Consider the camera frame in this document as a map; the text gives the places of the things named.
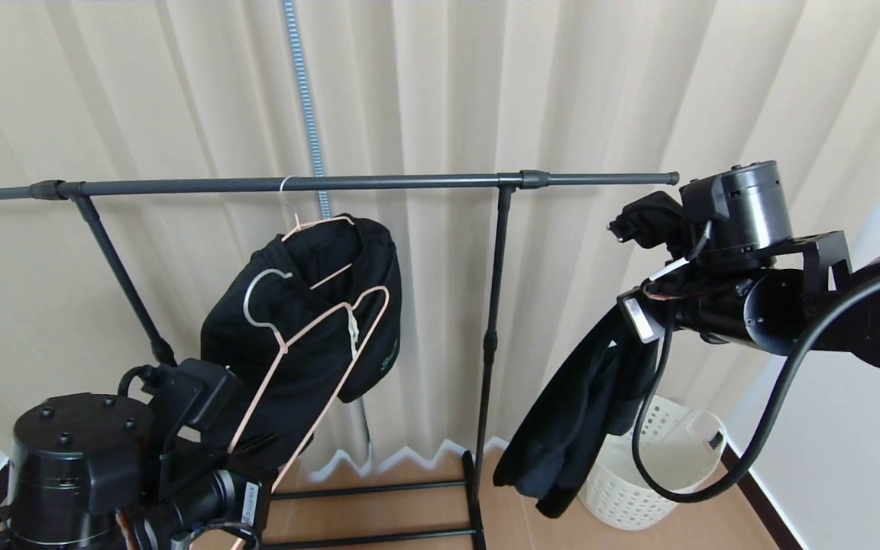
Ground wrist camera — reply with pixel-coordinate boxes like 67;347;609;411
610;191;694;257
142;359;244;490

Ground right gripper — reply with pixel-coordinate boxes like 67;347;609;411
617;270;809;357

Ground beige curtain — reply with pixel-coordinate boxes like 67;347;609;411
0;0;880;478

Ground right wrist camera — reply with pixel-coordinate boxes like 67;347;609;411
610;191;694;257

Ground pink clothes hanger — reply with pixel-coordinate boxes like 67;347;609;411
226;269;391;550
278;176;357;291

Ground heap of clothes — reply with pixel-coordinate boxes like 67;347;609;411
493;309;662;519

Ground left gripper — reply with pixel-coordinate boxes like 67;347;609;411
134;467;270;550

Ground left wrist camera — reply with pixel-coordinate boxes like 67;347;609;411
142;359;244;490

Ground black clothes rack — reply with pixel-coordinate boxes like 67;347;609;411
0;170;680;550

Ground white laundry basket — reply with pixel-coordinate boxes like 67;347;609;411
577;395;727;532

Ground black shorts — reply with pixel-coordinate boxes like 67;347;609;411
201;216;403;474

